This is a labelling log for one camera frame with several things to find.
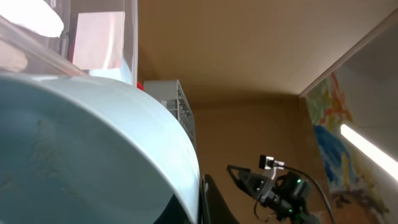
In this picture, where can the ceiling strip light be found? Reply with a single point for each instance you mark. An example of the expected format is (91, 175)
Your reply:
(387, 163)

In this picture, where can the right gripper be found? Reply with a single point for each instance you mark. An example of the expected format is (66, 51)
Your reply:
(258, 186)

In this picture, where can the grey dishwasher rack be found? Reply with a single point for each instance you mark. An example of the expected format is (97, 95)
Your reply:
(170, 94)

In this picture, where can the colourful wall painting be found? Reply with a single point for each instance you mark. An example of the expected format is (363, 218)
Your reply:
(361, 190)

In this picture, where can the clear plastic bin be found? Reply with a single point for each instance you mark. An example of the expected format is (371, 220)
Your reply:
(100, 38)

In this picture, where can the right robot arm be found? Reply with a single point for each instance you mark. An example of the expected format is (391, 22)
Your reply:
(285, 195)

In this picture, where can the light blue small bowl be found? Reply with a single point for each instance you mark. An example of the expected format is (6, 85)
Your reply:
(92, 150)

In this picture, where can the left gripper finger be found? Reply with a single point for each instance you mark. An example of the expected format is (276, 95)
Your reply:
(213, 206)

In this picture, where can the red serving tray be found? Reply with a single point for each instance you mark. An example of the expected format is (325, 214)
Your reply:
(140, 86)

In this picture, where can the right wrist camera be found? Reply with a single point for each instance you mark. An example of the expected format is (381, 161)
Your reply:
(268, 163)

